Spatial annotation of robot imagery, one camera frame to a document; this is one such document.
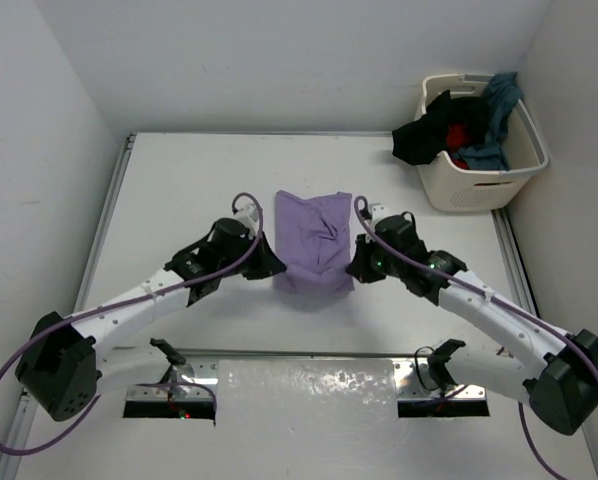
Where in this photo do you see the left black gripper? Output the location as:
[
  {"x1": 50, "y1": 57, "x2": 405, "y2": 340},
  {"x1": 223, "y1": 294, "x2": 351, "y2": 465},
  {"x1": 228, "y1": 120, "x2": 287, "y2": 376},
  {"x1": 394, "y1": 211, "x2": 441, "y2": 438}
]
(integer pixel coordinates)
[{"x1": 219, "y1": 230, "x2": 286, "y2": 280}]

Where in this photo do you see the purple t shirt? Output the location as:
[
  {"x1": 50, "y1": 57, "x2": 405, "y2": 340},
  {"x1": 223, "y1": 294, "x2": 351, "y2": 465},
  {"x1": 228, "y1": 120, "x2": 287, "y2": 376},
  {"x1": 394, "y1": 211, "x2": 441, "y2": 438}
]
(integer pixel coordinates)
[{"x1": 273, "y1": 190, "x2": 354, "y2": 296}]

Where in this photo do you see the black garment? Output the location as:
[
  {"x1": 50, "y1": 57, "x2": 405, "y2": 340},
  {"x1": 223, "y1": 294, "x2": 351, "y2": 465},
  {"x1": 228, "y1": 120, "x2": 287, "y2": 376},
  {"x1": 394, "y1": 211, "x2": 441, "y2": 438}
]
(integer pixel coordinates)
[{"x1": 391, "y1": 90, "x2": 489, "y2": 166}]

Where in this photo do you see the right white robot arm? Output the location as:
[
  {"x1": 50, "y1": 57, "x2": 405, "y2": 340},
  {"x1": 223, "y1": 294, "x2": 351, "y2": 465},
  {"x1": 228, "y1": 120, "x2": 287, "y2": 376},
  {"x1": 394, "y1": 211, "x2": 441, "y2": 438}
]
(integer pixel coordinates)
[{"x1": 347, "y1": 196, "x2": 598, "y2": 435}]

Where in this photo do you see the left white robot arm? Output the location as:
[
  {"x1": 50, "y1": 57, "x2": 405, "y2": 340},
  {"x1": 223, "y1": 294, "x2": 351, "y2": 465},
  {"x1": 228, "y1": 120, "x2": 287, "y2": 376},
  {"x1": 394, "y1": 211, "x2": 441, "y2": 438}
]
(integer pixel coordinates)
[{"x1": 15, "y1": 198, "x2": 286, "y2": 422}]

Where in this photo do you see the beige laundry basket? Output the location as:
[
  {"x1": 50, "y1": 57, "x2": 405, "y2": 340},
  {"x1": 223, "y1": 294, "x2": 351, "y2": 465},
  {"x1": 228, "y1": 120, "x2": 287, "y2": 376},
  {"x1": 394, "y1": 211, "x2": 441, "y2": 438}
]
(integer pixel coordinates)
[{"x1": 417, "y1": 100, "x2": 549, "y2": 212}]

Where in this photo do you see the red garment in basket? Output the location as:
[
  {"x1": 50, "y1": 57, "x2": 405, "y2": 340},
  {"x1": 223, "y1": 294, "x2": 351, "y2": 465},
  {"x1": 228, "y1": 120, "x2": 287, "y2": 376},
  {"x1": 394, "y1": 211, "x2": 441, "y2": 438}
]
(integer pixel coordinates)
[{"x1": 446, "y1": 123, "x2": 473, "y2": 170}]

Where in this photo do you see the teal shirt in basket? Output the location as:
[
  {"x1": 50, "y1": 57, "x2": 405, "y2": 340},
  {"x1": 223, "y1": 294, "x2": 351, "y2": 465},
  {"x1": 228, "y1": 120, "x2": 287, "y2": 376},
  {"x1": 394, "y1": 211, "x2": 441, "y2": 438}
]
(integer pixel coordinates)
[{"x1": 458, "y1": 72, "x2": 523, "y2": 171}]

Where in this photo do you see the white front cover board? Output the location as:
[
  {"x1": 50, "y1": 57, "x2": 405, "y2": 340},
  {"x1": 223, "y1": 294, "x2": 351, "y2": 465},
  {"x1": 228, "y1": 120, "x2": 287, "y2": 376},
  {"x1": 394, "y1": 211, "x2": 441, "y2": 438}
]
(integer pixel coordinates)
[{"x1": 0, "y1": 357, "x2": 598, "y2": 480}]

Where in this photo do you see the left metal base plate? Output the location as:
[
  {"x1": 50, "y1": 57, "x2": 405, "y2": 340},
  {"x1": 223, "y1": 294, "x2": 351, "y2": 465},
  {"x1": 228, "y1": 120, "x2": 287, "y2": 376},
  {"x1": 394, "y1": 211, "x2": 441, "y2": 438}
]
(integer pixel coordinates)
[{"x1": 126, "y1": 356, "x2": 219, "y2": 402}]

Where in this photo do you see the metal base plate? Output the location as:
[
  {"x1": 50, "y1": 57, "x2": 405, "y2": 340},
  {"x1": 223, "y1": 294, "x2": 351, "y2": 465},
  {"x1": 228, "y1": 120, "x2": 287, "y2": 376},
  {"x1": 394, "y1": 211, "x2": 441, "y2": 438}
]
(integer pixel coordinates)
[
  {"x1": 126, "y1": 356, "x2": 219, "y2": 402},
  {"x1": 391, "y1": 356, "x2": 487, "y2": 403}
]

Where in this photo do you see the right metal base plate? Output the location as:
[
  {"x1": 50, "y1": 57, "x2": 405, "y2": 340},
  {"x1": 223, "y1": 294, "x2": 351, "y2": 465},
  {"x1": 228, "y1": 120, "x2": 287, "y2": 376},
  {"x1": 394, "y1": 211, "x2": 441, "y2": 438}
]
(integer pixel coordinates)
[{"x1": 391, "y1": 356, "x2": 487, "y2": 403}]

